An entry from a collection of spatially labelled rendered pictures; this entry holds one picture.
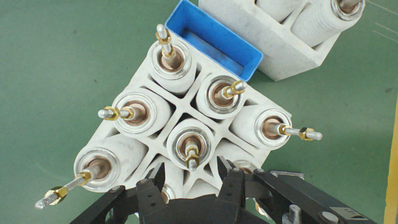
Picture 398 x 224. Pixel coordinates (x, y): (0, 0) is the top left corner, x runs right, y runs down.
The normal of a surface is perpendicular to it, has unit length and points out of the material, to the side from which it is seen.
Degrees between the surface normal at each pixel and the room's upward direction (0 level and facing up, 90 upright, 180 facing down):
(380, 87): 0
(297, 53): 90
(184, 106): 0
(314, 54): 0
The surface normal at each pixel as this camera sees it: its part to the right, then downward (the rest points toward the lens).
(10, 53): 0.08, 0.00
